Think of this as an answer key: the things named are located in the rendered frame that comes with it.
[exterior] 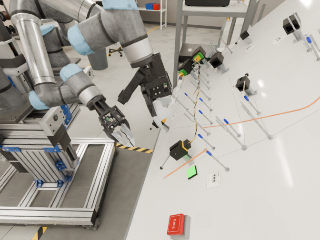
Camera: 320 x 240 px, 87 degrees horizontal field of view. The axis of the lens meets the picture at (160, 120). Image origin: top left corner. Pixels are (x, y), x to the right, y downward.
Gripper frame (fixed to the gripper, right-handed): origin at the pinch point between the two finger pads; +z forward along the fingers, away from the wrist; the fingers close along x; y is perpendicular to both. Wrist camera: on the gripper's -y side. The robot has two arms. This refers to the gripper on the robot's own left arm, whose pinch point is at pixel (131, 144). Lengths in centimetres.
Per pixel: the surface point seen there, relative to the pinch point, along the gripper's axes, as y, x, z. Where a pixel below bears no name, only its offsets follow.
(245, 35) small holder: 2, 85, -4
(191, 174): 8.6, 7.5, 21.3
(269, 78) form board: 21, 50, 15
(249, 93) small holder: 15.9, 44.2, 14.6
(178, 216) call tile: 14.9, -5.5, 23.7
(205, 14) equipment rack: -15, 95, -33
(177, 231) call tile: 17.1, -8.2, 25.0
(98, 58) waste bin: -280, 112, -184
